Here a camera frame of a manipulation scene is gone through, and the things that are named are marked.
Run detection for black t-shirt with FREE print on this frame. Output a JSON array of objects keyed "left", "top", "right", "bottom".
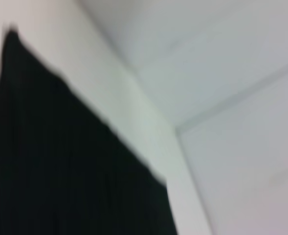
[{"left": 0, "top": 23, "right": 179, "bottom": 235}]

